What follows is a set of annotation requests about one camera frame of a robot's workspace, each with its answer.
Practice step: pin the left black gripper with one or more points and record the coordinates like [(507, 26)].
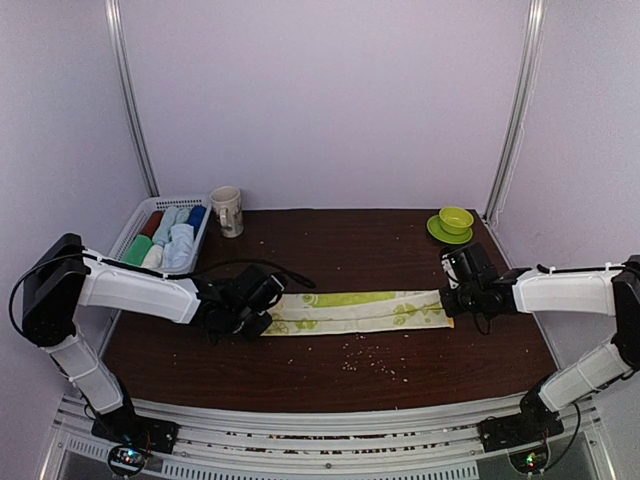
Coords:
[(253, 333)]

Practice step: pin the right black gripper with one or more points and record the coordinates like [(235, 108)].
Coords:
[(449, 305)]

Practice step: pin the yellow green patterned towel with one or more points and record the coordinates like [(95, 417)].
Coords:
[(357, 313)]

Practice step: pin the light blue towel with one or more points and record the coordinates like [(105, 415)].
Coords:
[(162, 235), (177, 253)]

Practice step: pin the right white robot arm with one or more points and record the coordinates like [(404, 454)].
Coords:
[(609, 292)]

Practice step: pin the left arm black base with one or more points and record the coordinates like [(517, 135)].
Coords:
[(141, 432)]

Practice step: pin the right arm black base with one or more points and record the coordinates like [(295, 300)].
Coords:
[(514, 431)]

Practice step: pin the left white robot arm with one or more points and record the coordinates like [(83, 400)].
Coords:
[(69, 276)]

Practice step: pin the green cup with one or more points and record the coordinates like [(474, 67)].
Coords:
[(455, 220)]

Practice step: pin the rolled white towel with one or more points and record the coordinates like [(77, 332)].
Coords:
[(153, 258)]

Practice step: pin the rolled dark blue towel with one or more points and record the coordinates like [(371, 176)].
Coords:
[(196, 217)]

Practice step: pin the white plastic basket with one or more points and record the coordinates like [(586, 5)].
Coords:
[(142, 214)]

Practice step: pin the beige ceramic mug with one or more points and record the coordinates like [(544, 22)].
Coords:
[(226, 201)]

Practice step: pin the rolled light blue towel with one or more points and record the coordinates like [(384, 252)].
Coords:
[(162, 235)]

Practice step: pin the rolled pale teal towel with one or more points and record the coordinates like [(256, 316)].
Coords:
[(182, 216)]

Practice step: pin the rolled green towel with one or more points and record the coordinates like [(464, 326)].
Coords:
[(137, 251)]

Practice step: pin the rolled brown towel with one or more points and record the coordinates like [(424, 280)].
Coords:
[(152, 224)]

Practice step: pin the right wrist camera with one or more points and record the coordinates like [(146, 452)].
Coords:
[(467, 264)]

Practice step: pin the aluminium front rail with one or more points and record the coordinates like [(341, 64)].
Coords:
[(441, 442)]

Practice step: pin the right aluminium frame post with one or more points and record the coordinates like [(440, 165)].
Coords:
[(522, 96)]

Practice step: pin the aluminium frame post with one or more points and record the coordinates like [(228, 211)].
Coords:
[(522, 96), (118, 42)]

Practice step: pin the left aluminium frame post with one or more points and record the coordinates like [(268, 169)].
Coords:
[(118, 42)]

